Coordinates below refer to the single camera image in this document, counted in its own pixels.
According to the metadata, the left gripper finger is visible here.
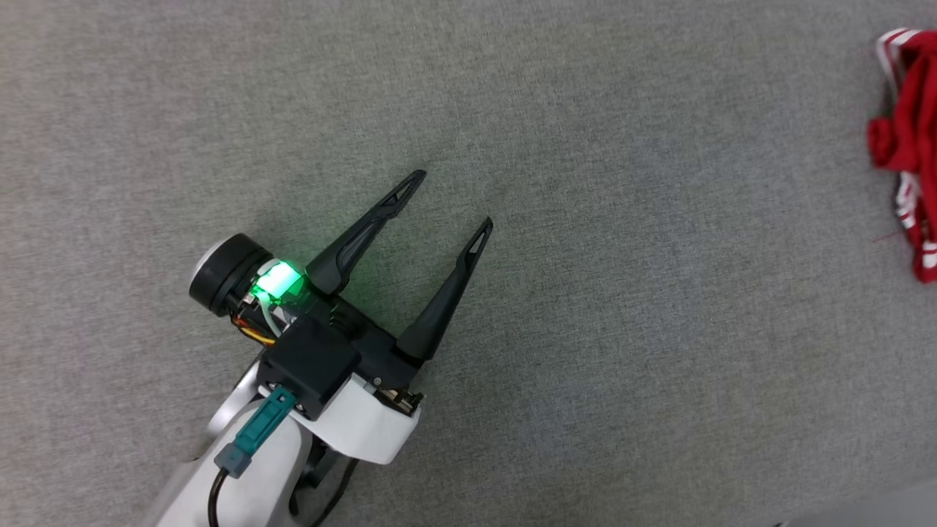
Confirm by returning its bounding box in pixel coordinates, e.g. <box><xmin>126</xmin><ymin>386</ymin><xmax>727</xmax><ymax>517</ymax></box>
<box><xmin>395</xmin><ymin>217</ymin><xmax>494</xmax><ymax>362</ymax></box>
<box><xmin>305</xmin><ymin>169</ymin><xmax>428</xmax><ymax>296</ymax></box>

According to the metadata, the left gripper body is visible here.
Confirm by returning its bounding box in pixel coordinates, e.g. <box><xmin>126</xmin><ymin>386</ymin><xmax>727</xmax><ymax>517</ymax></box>
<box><xmin>188</xmin><ymin>233</ymin><xmax>425</xmax><ymax>466</ymax></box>

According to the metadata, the red basketball jersey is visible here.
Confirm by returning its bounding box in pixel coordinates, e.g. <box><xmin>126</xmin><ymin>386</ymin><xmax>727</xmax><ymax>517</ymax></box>
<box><xmin>867</xmin><ymin>28</ymin><xmax>937</xmax><ymax>285</ymax></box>

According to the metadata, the grey fabric sofa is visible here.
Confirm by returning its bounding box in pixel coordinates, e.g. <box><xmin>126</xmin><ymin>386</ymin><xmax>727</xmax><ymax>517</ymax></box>
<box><xmin>0</xmin><ymin>0</ymin><xmax>937</xmax><ymax>527</ymax></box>

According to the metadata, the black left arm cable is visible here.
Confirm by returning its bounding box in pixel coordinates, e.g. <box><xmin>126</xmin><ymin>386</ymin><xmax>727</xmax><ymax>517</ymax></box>
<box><xmin>289</xmin><ymin>439</ymin><xmax>361</xmax><ymax>527</ymax></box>

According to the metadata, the left camera cable teal plug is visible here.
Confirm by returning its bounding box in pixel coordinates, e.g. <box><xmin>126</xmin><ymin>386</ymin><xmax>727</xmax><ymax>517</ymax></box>
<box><xmin>207</xmin><ymin>388</ymin><xmax>297</xmax><ymax>527</ymax></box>

